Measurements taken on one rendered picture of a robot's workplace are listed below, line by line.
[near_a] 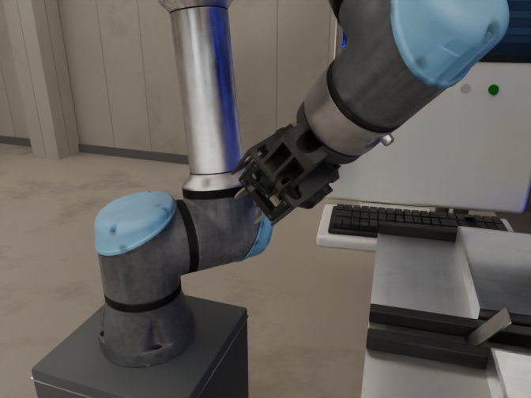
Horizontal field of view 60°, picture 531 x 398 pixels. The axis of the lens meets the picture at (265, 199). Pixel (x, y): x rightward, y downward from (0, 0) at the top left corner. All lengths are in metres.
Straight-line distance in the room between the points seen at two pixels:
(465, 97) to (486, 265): 0.48
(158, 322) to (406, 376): 0.35
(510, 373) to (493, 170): 0.71
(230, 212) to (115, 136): 3.91
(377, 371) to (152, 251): 0.33
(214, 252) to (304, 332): 1.40
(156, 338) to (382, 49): 0.55
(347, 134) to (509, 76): 0.87
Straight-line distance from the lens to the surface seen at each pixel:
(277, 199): 0.44
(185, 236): 0.67
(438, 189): 1.26
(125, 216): 0.67
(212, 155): 0.69
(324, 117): 0.37
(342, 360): 1.95
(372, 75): 0.33
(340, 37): 1.11
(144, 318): 0.71
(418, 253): 0.86
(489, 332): 0.65
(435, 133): 1.21
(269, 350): 1.97
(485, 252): 0.91
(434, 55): 0.31
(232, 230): 0.70
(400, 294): 0.74
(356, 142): 0.38
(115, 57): 4.39
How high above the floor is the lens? 1.28
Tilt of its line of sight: 22 degrees down
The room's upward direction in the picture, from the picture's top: straight up
